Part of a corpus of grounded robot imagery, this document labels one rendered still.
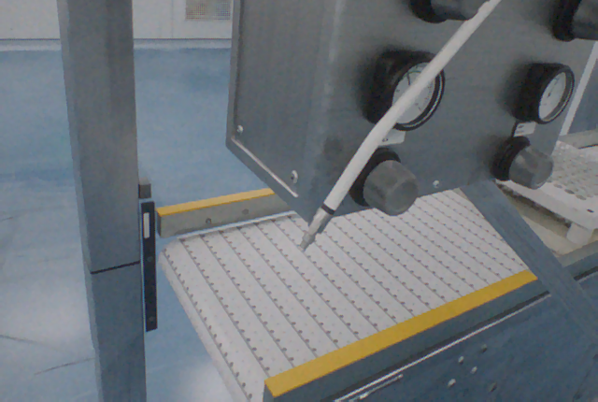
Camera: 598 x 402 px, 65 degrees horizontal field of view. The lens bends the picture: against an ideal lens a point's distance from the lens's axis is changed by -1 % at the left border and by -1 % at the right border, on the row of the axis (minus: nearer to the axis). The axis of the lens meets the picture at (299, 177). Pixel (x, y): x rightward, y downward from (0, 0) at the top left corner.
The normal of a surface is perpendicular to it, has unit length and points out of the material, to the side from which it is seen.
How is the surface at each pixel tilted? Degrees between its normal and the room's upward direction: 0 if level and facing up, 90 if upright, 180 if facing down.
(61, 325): 0
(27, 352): 0
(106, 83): 90
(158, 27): 90
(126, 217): 90
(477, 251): 0
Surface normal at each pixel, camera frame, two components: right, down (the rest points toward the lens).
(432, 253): 0.12, -0.89
